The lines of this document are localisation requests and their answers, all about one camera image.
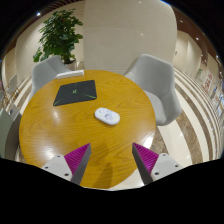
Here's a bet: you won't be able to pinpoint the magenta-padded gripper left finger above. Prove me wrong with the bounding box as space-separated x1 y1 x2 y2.
41 142 92 186

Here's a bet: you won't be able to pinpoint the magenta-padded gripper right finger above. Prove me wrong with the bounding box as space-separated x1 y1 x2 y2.
131 142 183 186

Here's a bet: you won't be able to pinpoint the white cartoon-print computer mouse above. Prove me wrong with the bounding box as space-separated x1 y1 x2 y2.
94 107 121 127

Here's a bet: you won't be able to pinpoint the black mouse pad green lines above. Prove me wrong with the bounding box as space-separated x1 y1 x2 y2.
52 79 98 107

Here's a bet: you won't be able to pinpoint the grey shell chair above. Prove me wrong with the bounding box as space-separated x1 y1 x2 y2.
0 104 23 161
29 55 72 99
123 53 183 127

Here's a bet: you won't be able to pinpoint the white power strip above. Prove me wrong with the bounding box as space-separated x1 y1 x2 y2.
54 69 86 80

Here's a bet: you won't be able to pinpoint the small grey chair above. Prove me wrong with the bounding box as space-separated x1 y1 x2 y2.
5 74 20 96

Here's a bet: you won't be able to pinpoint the white plant pot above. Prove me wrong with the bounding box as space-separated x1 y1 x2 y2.
64 59 79 71

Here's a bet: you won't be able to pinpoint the green leafy potted plant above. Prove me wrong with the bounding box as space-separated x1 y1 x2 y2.
32 8 84 65

